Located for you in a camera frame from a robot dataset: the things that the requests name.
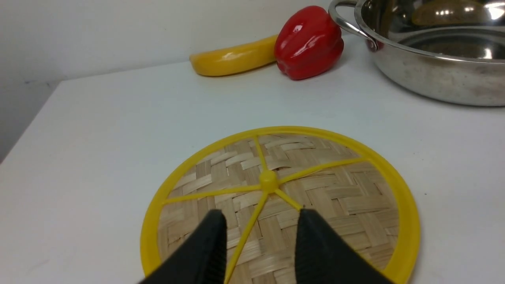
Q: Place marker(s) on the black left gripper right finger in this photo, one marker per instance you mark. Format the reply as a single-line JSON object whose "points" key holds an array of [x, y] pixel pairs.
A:
{"points": [[323, 257]]}

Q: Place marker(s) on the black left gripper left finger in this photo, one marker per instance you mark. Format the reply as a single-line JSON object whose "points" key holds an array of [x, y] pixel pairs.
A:
{"points": [[201, 259]]}

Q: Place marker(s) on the woven bamboo lid yellow rim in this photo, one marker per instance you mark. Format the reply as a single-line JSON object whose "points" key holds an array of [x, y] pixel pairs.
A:
{"points": [[261, 179]]}

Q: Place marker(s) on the yellow banana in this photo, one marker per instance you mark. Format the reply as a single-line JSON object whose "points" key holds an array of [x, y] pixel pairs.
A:
{"points": [[233, 60]]}

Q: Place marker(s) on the red bell pepper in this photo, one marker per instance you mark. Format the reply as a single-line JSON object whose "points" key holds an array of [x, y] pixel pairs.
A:
{"points": [[309, 44]]}

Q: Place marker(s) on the stainless steel two-handled pot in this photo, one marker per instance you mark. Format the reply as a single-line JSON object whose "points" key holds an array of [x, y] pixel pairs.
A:
{"points": [[449, 50]]}

